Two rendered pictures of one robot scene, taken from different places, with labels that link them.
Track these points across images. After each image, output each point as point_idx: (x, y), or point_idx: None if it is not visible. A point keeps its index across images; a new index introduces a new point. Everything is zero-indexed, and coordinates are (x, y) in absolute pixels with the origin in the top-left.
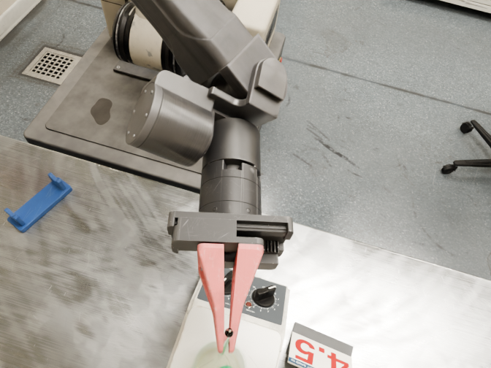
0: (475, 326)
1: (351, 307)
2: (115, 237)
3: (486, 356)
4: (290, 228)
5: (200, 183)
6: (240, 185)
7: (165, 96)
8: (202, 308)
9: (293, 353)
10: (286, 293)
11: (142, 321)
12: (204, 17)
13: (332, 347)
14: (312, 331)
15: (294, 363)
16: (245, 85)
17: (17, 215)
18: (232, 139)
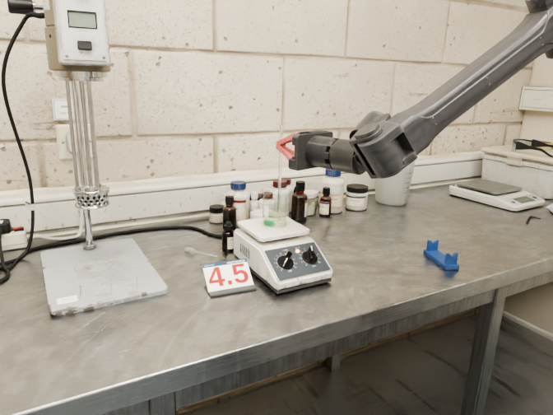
0: (114, 347)
1: (227, 310)
2: (391, 268)
3: (99, 337)
4: (295, 134)
5: None
6: (326, 137)
7: (374, 114)
8: (305, 230)
9: (245, 266)
10: (275, 274)
11: (327, 258)
12: (411, 109)
13: (224, 290)
14: (242, 289)
15: (242, 258)
16: None
17: (435, 250)
18: None
